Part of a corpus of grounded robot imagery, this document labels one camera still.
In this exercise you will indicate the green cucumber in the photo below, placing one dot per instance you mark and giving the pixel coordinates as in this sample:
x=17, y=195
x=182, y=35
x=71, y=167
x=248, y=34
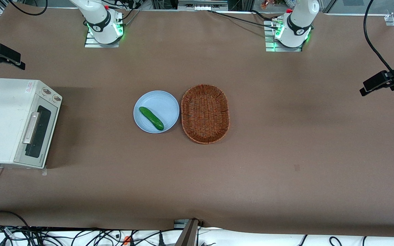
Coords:
x=150, y=118

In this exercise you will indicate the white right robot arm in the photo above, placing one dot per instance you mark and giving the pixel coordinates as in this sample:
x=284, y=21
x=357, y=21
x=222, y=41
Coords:
x=97, y=20

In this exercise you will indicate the light blue round plate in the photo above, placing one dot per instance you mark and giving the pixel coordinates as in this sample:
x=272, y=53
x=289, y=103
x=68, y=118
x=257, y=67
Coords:
x=162, y=102

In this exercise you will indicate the white toaster oven body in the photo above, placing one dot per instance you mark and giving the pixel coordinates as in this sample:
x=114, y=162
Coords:
x=2, y=116

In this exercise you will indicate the clear tape piece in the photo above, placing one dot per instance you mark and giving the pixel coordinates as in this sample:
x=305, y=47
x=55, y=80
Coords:
x=44, y=172

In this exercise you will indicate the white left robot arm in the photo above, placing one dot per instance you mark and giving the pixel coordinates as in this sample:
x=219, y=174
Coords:
x=298, y=24

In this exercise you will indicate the grey metal box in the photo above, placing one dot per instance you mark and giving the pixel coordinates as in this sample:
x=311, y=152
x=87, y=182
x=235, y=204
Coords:
x=202, y=4

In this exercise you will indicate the round beige oven knob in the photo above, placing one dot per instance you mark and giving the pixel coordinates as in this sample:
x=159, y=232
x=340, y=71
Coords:
x=47, y=91
x=57, y=98

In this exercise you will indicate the oval brown wicker basket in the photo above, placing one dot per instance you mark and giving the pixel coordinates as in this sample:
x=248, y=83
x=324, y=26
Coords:
x=205, y=114

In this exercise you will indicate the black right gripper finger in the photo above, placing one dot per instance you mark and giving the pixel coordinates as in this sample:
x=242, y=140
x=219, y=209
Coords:
x=10, y=56

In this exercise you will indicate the brown table cover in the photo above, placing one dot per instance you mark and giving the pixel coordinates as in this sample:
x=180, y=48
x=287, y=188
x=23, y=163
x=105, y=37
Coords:
x=286, y=136

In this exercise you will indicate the dark metal camera post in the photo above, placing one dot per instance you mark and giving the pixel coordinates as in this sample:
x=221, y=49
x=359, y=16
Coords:
x=188, y=235

